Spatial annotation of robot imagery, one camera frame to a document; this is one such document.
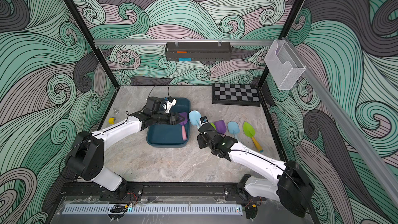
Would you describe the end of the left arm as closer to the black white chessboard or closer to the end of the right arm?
the end of the right arm

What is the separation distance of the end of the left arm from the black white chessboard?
1.32 feet

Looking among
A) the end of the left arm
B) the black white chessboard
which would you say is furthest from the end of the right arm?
the black white chessboard

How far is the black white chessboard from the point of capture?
1090 millimetres

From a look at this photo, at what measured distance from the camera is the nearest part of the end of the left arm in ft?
2.14

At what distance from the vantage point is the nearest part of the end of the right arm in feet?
1.85

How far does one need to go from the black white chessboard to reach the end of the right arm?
47 centimetres
